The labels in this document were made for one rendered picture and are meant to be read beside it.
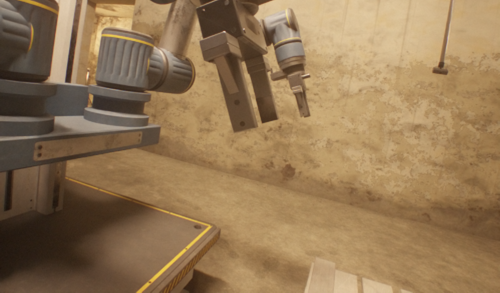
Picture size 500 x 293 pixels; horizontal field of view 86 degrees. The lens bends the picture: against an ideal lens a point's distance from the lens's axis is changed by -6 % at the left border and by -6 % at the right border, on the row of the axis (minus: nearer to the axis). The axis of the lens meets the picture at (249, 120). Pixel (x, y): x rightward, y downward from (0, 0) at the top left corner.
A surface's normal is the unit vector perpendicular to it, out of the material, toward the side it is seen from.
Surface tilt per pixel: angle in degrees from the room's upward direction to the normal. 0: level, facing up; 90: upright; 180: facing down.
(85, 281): 0
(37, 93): 90
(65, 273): 0
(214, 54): 92
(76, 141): 90
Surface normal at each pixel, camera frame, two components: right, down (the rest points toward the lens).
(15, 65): 0.74, 0.18
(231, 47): 0.93, -0.24
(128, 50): 0.47, 0.15
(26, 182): 0.94, 0.18
